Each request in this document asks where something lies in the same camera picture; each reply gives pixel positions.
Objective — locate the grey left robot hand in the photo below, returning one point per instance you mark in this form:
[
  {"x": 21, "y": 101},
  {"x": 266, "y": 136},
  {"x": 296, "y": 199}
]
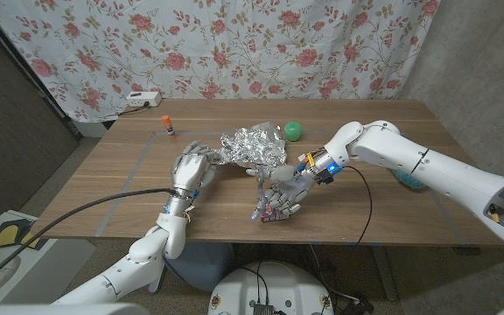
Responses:
[{"x": 191, "y": 168}]

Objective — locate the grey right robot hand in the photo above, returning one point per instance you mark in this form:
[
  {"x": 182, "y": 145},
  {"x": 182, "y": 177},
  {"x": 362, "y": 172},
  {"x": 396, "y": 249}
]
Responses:
[{"x": 289, "y": 188}]

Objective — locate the aluminum foil sheet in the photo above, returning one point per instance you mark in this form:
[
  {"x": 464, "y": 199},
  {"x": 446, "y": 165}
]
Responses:
[{"x": 256, "y": 146}]

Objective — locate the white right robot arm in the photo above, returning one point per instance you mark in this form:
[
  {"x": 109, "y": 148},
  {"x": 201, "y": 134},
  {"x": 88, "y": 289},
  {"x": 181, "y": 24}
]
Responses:
[{"x": 431, "y": 166}]

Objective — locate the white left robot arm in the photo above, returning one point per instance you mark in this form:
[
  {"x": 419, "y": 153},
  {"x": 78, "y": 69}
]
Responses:
[{"x": 147, "y": 258}]

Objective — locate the purple box of matches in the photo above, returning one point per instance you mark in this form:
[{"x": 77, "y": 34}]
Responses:
[{"x": 271, "y": 217}]

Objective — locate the glue stick with orange cap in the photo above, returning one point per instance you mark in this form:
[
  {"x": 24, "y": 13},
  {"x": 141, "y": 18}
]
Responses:
[{"x": 167, "y": 124}]

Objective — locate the green toy apple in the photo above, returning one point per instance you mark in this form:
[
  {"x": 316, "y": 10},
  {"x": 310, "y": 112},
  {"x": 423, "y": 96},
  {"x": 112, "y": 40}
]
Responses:
[{"x": 293, "y": 131}]

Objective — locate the white power strip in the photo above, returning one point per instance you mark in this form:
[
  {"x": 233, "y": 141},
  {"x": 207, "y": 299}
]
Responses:
[{"x": 143, "y": 99}]

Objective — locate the blue-grey stool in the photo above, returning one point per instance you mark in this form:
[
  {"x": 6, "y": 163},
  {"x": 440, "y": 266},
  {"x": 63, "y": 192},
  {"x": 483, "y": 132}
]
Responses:
[{"x": 204, "y": 262}]

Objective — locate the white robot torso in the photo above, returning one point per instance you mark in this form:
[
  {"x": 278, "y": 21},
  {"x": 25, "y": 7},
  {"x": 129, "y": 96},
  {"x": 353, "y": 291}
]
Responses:
[{"x": 287, "y": 284}]

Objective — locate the white table leg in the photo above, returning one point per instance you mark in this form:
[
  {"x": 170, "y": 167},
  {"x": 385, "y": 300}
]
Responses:
[{"x": 158, "y": 284}]

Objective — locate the teal yarn skein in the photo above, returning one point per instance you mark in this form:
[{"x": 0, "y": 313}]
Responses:
[{"x": 409, "y": 179}]

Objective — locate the floral print backdrop cloth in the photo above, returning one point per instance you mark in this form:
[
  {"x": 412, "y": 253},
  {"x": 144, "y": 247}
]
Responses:
[{"x": 191, "y": 44}]

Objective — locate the grey table leg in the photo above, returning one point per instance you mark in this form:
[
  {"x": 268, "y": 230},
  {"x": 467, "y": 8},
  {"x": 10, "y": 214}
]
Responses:
[{"x": 383, "y": 273}]

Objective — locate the white floor board yellow marks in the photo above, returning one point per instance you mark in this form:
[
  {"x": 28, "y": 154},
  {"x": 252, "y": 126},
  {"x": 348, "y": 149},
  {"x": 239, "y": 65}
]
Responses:
[{"x": 11, "y": 232}]

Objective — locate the white sneaker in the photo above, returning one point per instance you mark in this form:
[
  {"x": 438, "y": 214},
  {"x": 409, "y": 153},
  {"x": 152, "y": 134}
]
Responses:
[{"x": 7, "y": 269}]

